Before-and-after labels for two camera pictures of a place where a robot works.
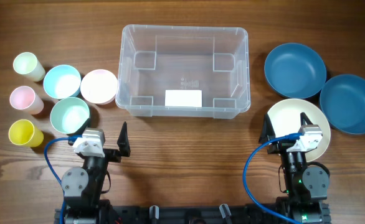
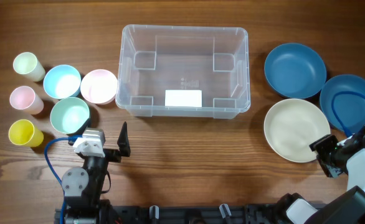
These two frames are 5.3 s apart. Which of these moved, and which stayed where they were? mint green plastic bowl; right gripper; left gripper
Moved: right gripper
Stayed: left gripper; mint green plastic bowl
